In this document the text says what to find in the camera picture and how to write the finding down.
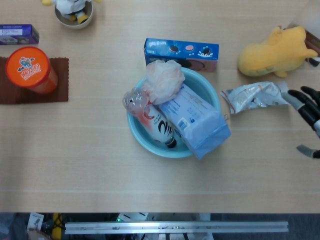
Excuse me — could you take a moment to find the aluminium rail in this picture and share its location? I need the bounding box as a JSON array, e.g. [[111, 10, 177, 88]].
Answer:
[[64, 221, 290, 235]]

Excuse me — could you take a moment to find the yellow plush toy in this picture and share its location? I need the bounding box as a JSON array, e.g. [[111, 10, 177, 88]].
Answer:
[[236, 24, 319, 78]]

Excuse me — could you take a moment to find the light blue plastic basin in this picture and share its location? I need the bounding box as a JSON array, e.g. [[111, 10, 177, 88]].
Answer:
[[126, 66, 222, 159]]

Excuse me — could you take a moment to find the blue Oreo cookie box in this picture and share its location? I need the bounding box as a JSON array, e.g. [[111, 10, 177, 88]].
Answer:
[[143, 37, 220, 73]]

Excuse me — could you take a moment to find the clear printed snack bag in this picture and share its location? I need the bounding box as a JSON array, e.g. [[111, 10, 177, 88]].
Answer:
[[219, 81, 291, 115]]

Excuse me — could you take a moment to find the pink white mesh bath pouf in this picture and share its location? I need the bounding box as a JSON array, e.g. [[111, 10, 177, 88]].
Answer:
[[142, 59, 186, 105]]

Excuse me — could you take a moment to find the orange lidded canister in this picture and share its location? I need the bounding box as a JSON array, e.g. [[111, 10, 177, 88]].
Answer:
[[5, 46, 59, 95]]

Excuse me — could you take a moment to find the purple cardboard box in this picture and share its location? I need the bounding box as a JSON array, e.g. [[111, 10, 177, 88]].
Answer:
[[0, 23, 40, 46]]

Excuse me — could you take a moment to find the white control box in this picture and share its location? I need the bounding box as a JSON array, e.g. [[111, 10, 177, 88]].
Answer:
[[116, 212, 150, 223]]

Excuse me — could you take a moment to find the blue wet wipes pack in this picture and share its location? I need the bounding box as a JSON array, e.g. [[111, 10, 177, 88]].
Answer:
[[158, 83, 231, 160]]

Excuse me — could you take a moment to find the beige bowl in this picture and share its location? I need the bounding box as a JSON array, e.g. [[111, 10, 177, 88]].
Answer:
[[54, 0, 94, 30]]

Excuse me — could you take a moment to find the black-headed plush doll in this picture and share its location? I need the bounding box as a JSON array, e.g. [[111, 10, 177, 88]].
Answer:
[[41, 0, 103, 25]]

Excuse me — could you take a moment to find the clear bottle with black cap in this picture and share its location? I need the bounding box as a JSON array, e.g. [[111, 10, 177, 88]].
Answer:
[[122, 87, 178, 149]]

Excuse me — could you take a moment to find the brown scalloped mat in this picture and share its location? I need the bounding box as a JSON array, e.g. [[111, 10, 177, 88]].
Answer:
[[0, 56, 70, 105]]

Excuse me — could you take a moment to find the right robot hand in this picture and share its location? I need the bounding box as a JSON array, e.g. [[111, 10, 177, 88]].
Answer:
[[282, 86, 320, 160]]

